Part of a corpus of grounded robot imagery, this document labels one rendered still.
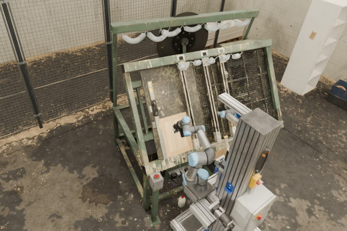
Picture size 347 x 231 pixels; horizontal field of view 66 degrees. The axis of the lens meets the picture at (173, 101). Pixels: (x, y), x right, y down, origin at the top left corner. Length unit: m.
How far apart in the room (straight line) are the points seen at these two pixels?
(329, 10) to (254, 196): 4.31
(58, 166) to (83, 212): 0.92
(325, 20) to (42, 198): 5.80
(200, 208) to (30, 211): 2.32
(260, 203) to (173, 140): 1.23
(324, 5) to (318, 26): 0.40
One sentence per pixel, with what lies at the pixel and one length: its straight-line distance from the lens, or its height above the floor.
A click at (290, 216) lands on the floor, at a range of 4.39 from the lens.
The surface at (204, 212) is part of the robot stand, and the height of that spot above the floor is 0.96.
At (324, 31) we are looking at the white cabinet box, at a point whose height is 1.53.
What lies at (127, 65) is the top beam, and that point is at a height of 1.89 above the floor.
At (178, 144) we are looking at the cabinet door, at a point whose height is 0.99.
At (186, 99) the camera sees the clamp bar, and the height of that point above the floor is 1.44.
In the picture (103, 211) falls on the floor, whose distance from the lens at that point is 3.99.
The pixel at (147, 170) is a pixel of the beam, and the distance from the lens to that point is 3.24.
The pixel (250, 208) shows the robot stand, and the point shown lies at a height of 1.23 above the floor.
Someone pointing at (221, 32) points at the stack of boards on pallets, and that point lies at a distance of 7.97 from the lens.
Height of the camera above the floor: 3.42
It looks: 37 degrees down
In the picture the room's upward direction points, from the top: 6 degrees clockwise
